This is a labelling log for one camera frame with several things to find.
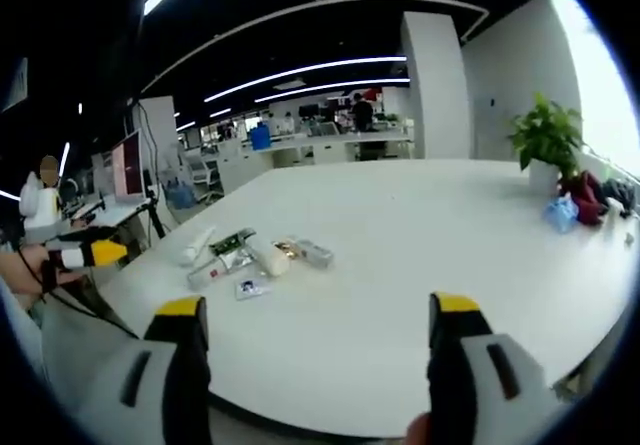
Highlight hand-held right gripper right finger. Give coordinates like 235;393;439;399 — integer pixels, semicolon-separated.
426;292;569;445

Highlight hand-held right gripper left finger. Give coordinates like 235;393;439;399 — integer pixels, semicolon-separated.
74;294;212;445

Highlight white skincare tube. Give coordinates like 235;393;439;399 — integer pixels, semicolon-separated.
176;224;217;267

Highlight clear red-label skincare bottle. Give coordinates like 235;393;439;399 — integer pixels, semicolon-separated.
186;258;227;289

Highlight green skincare sachet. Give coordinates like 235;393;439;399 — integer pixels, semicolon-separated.
208;227;257;257

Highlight silver skincare sachet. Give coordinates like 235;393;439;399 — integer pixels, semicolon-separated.
219;244;262;272

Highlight small blue-print skincare sachet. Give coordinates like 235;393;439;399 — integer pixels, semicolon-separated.
233;277;274;302

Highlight cream skincare bottle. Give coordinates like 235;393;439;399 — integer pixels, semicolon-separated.
256;244;292;280

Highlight gold skincare jar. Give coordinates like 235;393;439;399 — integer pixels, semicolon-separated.
271;237;302;261

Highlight person's left hand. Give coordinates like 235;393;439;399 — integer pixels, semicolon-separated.
0;243;54;297

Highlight person's right hand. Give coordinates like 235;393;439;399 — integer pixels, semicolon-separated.
403;411;432;445

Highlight white office desk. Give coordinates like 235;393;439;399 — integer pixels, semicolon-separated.
68;198;152;232

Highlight black tripod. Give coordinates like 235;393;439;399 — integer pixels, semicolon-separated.
143;197;167;240

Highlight computer monitor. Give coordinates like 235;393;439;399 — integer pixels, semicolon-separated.
110;130;147;206

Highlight blue water jugs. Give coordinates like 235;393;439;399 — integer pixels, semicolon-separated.
163;178;197;212

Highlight white office chair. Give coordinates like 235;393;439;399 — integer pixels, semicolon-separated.
191;156;225;202

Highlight blue water barrel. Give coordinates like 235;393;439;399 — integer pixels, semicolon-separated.
249;125;273;152

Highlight blue plastic bag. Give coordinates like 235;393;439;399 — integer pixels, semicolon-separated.
543;195;582;235

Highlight dark red cloth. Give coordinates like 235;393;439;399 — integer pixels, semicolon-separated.
558;170;611;227

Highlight white plant pot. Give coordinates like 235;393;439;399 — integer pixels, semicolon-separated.
527;158;562;198

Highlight long white counter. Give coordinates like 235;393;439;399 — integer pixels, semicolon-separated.
218;131;417;177

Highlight grey cloth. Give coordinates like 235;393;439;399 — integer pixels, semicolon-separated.
601;178;640;217

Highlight long ceiling light strip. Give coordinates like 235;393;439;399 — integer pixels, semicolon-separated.
203;55;409;104

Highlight green potted plant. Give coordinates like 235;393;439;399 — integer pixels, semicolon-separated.
506;91;586;182

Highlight short ceiling light strip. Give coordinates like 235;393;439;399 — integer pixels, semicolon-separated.
253;77;412;104

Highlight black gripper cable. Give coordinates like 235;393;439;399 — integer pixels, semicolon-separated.
18;247;140;340

